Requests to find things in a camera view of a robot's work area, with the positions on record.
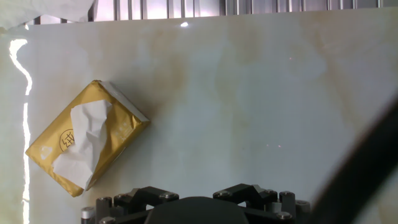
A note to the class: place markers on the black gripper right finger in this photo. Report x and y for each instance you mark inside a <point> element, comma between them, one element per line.
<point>248,193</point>

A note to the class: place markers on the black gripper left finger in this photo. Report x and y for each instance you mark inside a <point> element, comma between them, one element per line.
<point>140,196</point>

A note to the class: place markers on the white paper napkin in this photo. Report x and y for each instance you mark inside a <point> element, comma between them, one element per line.
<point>87,133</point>

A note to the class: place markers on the gold tissue pack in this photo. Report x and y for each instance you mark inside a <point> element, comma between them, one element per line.
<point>124,130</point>

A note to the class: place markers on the marble pattern board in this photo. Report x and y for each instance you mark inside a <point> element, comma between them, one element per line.
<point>217,93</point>

